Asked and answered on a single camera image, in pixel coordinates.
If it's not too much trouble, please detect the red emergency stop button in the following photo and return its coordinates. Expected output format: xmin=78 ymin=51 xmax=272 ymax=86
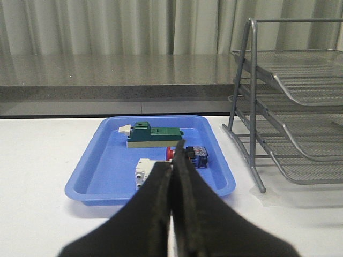
xmin=166 ymin=146 xmax=208 ymax=168

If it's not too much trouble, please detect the grey stone counter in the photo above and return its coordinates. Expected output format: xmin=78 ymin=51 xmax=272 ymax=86
xmin=1 ymin=54 xmax=236 ymax=117

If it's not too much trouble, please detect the blue plastic tray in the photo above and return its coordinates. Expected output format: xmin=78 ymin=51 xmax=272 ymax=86
xmin=65 ymin=115 xmax=236 ymax=206

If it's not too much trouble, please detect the white terminal block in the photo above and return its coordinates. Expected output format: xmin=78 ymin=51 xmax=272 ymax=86
xmin=135 ymin=158 xmax=156 ymax=190

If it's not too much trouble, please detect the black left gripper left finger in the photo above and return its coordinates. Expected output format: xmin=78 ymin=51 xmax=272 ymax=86
xmin=59 ymin=162 xmax=172 ymax=256

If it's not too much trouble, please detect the green and beige switch module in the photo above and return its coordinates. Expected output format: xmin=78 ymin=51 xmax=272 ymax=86
xmin=118 ymin=122 xmax=184 ymax=148

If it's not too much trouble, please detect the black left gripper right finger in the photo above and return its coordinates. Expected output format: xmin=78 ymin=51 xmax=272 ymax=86
xmin=171 ymin=140 xmax=299 ymax=256

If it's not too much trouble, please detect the silver mesh tray rack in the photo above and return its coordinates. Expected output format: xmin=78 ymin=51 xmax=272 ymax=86
xmin=223 ymin=18 xmax=342 ymax=192

